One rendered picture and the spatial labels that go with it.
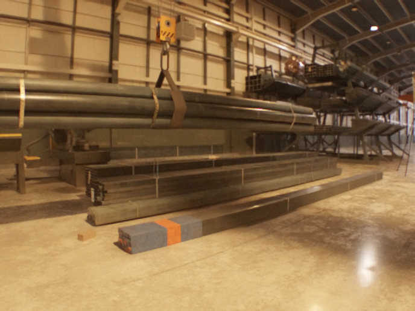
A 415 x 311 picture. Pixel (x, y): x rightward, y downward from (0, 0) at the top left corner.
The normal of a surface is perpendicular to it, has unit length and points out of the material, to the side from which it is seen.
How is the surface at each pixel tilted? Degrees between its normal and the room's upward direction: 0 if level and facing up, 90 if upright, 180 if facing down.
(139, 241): 90
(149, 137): 90
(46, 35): 90
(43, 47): 90
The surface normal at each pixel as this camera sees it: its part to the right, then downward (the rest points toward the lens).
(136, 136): 0.67, 0.05
